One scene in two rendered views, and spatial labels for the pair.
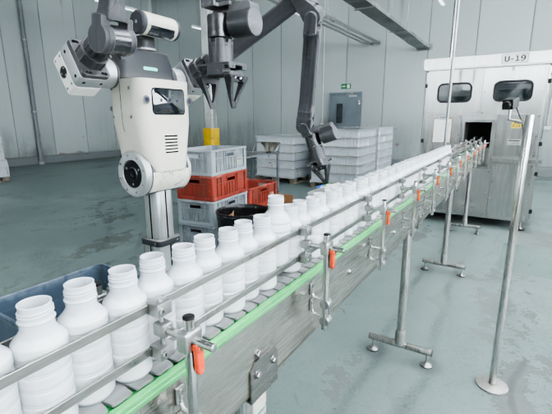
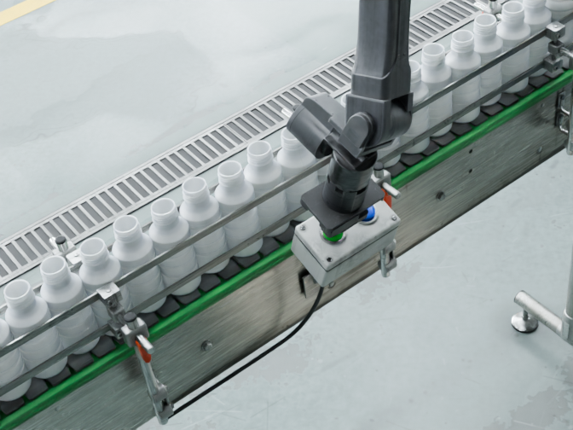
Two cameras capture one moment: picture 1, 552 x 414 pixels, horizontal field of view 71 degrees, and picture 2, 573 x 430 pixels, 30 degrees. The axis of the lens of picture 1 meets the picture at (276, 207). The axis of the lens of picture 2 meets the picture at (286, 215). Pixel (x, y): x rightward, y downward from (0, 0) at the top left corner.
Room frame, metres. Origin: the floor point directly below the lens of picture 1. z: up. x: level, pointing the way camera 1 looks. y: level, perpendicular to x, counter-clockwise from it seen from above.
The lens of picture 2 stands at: (2.52, 0.24, 2.19)
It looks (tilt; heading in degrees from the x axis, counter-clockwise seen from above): 43 degrees down; 207
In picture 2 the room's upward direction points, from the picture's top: 9 degrees counter-clockwise
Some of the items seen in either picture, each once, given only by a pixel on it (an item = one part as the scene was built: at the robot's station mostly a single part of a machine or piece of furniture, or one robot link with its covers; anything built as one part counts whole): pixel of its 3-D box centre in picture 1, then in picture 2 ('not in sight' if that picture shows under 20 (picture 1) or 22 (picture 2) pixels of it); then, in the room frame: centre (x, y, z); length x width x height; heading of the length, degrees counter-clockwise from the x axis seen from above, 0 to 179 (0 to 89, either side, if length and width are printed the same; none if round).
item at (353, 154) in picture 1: (344, 156); not in sight; (8.06, -1.43, 0.59); 1.24 x 1.03 x 1.17; 150
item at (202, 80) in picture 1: (216, 88); not in sight; (0.96, 0.14, 1.44); 0.07 x 0.07 x 0.09; 59
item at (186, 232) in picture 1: (214, 227); not in sight; (3.60, 0.59, 0.33); 0.61 x 0.41 x 0.22; 154
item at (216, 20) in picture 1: (222, 27); not in sight; (0.95, 0.12, 1.57); 0.07 x 0.06 x 0.07; 59
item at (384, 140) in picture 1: (365, 150); not in sight; (9.46, -2.18, 0.59); 1.25 x 1.03 x 1.17; 149
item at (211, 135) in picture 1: (211, 147); not in sight; (11.15, 1.83, 0.55); 0.40 x 0.40 x 1.10; 58
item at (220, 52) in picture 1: (221, 56); not in sight; (0.95, 0.13, 1.51); 0.10 x 0.07 x 0.07; 59
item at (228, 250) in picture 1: (229, 269); not in sight; (0.71, 0.09, 1.08); 0.06 x 0.06 x 0.17
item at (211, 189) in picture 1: (213, 182); not in sight; (3.61, 0.59, 0.78); 0.61 x 0.41 x 0.22; 155
